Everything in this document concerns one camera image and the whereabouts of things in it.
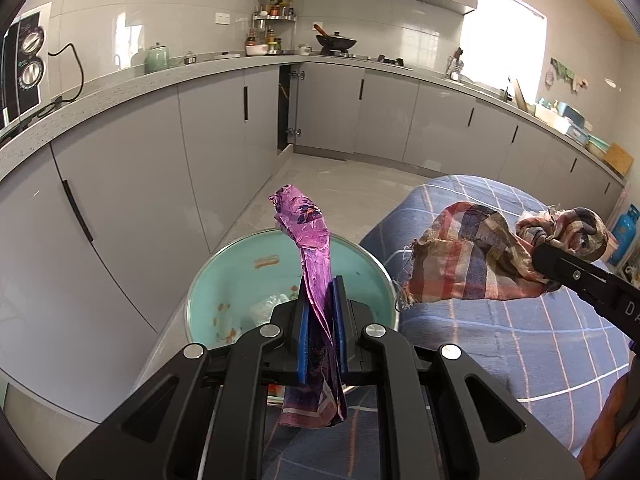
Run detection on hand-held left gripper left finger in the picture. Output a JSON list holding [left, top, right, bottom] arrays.
[[56, 284, 312, 480]]

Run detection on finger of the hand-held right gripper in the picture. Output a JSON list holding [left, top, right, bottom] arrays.
[[531, 242, 581, 287]]

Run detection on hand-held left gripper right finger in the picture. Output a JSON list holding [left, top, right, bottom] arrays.
[[332, 275, 585, 480]]

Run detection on frayed plaid cloth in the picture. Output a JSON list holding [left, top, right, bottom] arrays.
[[395, 201, 610, 312]]

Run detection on teal enamel trash bin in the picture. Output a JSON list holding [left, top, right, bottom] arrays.
[[185, 229, 401, 397]]

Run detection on purple foil wrapper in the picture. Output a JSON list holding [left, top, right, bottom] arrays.
[[267, 184, 349, 431]]

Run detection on person's right hand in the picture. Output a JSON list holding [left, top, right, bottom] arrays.
[[576, 372, 640, 477]]

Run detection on translucent white plastic bag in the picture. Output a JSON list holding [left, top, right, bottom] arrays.
[[247, 292, 294, 327]]

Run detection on blue gas cylinder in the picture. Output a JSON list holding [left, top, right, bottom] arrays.
[[610, 204, 640, 267]]

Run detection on blue plaid tablecloth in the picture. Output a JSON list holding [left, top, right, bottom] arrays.
[[260, 175, 636, 480]]

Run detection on cardboard box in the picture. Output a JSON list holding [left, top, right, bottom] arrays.
[[604, 143, 635, 176]]

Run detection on teal plastic basin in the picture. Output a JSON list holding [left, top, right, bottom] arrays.
[[585, 134, 612, 160]]

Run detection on light blue plastic box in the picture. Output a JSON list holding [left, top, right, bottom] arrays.
[[556, 101, 593, 143]]

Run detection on white plastic tub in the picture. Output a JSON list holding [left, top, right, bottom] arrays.
[[534, 104, 571, 133]]

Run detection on utensil holder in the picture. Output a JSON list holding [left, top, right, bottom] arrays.
[[446, 47, 466, 82]]

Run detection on grey kitchen cabinets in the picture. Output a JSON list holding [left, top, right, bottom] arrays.
[[0, 60, 626, 426]]

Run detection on window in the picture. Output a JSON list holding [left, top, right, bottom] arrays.
[[459, 0, 546, 97]]

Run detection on gas stove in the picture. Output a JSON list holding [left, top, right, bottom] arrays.
[[320, 50, 407, 68]]

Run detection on black wok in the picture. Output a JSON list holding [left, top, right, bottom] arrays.
[[314, 25, 359, 53]]

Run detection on grey kitchen countertop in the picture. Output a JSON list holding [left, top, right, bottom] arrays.
[[0, 52, 627, 187]]

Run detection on pale green kettle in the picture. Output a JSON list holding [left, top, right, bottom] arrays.
[[144, 42, 171, 75]]

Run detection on metal corner rack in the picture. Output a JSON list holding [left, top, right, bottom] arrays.
[[245, 12, 297, 56]]

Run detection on spice rack with bottles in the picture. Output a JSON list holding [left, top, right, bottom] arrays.
[[245, 0, 296, 53]]

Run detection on black and white microwave oven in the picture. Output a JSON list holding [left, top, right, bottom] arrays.
[[0, 2, 53, 132]]

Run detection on black power cable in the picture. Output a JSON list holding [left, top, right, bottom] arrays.
[[22, 42, 86, 123]]

